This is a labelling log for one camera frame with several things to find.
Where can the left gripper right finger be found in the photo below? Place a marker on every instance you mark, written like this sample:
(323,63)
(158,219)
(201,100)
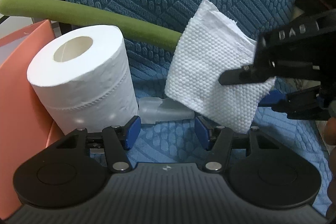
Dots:
(217,141)

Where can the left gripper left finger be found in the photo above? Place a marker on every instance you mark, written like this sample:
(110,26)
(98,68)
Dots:
(117,140)

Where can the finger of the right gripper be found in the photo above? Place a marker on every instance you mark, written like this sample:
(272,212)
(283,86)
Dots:
(274,99)
(247,74)

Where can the white textured cloth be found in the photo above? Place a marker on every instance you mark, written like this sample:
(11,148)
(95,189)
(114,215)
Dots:
(211,44)

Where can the right hand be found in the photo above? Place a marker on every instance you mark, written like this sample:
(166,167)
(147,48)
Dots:
(329,138)

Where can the clear plastic wrapper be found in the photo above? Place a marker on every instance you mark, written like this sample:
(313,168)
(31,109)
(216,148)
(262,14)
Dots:
(153,110)

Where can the white toilet paper roll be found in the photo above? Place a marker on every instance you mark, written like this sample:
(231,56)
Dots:
(83,79)

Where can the pink cardboard box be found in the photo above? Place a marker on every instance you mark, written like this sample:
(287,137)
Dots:
(26,126)

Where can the green plush stick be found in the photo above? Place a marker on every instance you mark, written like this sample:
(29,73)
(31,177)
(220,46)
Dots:
(82,15)

